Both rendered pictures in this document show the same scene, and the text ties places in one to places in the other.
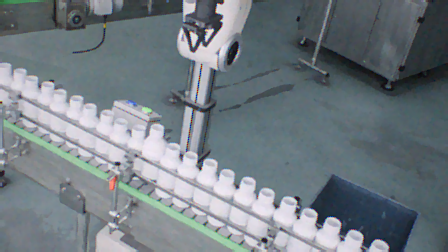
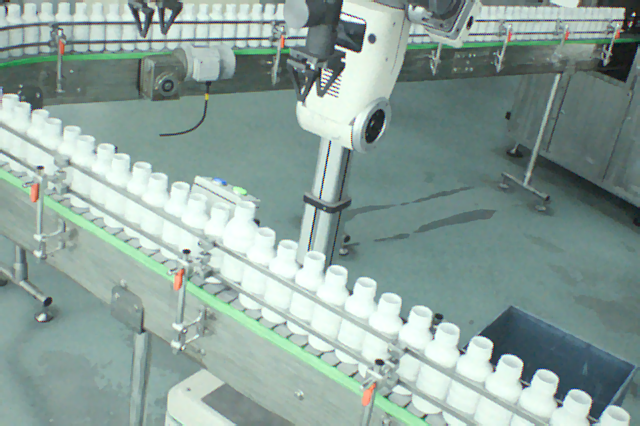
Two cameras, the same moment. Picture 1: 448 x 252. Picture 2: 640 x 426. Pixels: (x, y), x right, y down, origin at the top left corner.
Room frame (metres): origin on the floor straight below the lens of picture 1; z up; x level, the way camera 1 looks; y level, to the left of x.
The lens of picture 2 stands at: (-0.17, -0.16, 1.91)
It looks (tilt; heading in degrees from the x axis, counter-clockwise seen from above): 26 degrees down; 8
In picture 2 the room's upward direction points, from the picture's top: 10 degrees clockwise
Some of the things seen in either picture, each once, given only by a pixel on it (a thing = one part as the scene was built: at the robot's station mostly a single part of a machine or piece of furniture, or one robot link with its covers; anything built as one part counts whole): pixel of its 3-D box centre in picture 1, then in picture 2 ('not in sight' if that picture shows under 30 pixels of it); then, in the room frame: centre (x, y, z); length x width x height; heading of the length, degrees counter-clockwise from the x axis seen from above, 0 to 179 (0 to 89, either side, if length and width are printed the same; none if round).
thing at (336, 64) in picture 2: (204, 32); (319, 75); (1.35, 0.09, 1.44); 0.07 x 0.07 x 0.09; 65
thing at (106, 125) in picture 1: (106, 136); (177, 220); (1.28, 0.33, 1.08); 0.06 x 0.06 x 0.17
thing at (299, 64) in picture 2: (197, 35); (308, 77); (1.32, 0.11, 1.44); 0.07 x 0.07 x 0.09; 65
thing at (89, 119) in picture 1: (89, 130); (155, 211); (1.30, 0.38, 1.08); 0.06 x 0.06 x 0.17
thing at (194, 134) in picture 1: (193, 139); (316, 256); (1.89, 0.10, 0.74); 0.11 x 0.11 x 0.40; 66
